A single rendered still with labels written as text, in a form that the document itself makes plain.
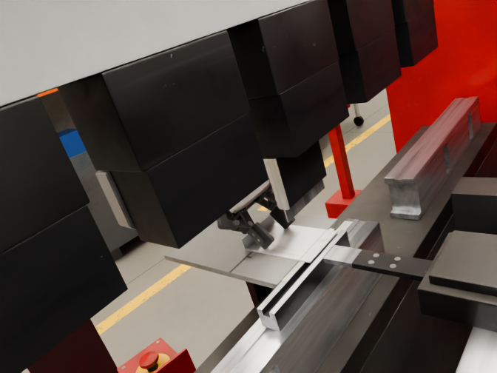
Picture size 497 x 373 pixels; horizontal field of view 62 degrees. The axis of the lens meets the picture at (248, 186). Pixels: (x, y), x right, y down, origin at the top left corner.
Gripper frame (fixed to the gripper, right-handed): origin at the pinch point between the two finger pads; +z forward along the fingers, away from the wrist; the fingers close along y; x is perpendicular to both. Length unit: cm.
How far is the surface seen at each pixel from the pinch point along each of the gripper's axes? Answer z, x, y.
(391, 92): -6, 12, 84
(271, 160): -5.4, -16.4, -6.1
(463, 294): 20.0, -23.1, -7.4
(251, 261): 1.5, 2.0, -6.6
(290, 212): 0.7, -11.1, -5.2
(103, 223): -95, 219, 74
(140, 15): -18.2, -32.1, -20.8
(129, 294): -41, 205, 50
